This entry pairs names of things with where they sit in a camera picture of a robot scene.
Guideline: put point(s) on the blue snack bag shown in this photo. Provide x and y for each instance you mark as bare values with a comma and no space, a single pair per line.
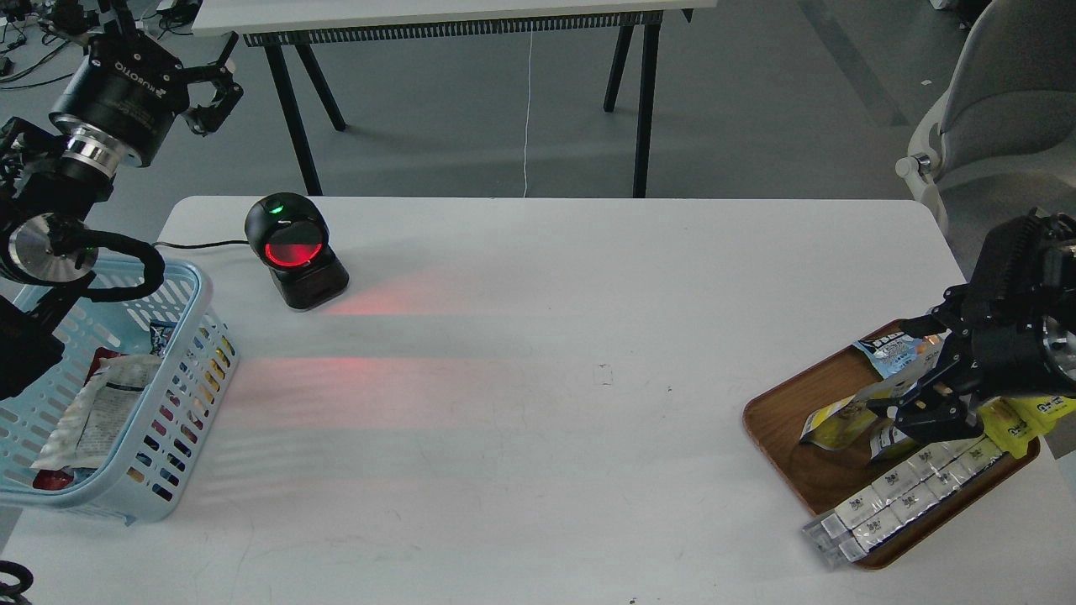
901,361

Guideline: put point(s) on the light blue plastic basket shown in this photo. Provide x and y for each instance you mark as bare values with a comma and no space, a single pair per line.
147,465

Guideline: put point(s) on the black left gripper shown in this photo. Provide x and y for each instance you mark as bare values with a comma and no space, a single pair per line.
130,89

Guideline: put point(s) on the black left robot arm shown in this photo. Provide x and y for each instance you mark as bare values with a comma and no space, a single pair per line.
50,183

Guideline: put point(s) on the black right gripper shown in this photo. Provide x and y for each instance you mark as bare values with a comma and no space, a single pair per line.
1011,343

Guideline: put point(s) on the silver white biscuit pack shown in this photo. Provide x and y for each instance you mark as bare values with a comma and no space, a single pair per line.
888,507

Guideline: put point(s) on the black barcode scanner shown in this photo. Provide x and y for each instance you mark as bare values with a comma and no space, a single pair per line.
289,235

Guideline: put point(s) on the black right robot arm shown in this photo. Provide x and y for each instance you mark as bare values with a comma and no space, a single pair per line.
1035,250

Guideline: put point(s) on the dark blue snack in basket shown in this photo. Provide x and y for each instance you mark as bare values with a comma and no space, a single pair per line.
161,334

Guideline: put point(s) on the white snack pack in basket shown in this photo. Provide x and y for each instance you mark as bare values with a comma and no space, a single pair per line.
87,431

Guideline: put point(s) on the white background table black legs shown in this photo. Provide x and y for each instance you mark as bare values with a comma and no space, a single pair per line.
273,25

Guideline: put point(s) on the yellow cartoon snack bag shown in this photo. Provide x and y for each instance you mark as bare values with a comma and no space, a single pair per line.
1013,423

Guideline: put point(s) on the yellow white bean snack pouch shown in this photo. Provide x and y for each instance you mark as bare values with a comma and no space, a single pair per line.
834,427

